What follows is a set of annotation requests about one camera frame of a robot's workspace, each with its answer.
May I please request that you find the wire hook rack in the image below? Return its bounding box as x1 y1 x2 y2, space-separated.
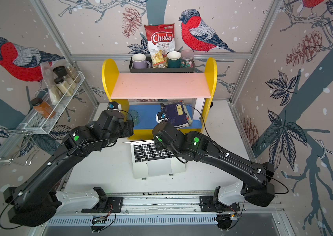
0 127 40 166

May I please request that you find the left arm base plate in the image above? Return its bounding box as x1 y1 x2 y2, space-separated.
82 197 124 213

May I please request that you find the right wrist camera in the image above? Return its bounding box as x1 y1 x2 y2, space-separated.
156 112 167 124

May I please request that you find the silver laptop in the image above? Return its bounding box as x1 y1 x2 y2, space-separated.
130 140 186 179

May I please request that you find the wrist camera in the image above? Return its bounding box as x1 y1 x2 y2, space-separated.
156 112 167 124
107 101 122 111

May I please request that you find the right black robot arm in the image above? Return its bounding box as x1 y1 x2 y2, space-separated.
152 121 275 207

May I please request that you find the green drinking glass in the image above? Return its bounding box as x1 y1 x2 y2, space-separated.
129 110 139 125

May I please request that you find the yellow shelf unit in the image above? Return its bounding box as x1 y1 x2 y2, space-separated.
102 58 218 140

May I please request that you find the orange spice jar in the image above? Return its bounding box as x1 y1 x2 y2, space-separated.
30 97 55 119

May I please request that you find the dark blue book stack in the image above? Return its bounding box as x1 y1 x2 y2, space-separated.
161 102 193 129

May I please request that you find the clear spice jar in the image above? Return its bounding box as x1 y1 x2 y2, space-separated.
64 63 81 84

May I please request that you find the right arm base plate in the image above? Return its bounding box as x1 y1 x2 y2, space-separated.
199 196 240 213

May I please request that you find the green mug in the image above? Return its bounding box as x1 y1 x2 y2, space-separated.
167 51 181 68

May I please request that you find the white wire spice rack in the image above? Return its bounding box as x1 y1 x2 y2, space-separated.
24 71 86 134

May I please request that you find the red chips bag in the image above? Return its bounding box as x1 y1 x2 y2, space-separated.
144 24 175 68

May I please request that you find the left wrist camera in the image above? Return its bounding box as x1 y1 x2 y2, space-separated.
107 101 122 111

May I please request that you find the white book upright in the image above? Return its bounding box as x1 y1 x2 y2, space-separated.
192 98 205 120

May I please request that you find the purple mug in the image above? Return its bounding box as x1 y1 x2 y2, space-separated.
132 53 152 69

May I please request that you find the black tray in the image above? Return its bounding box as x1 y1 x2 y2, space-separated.
129 60 195 73

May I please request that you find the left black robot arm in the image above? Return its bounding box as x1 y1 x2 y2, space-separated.
3 110 134 227

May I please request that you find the black lid spice jar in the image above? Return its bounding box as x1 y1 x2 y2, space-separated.
54 77 73 96
52 66 77 89

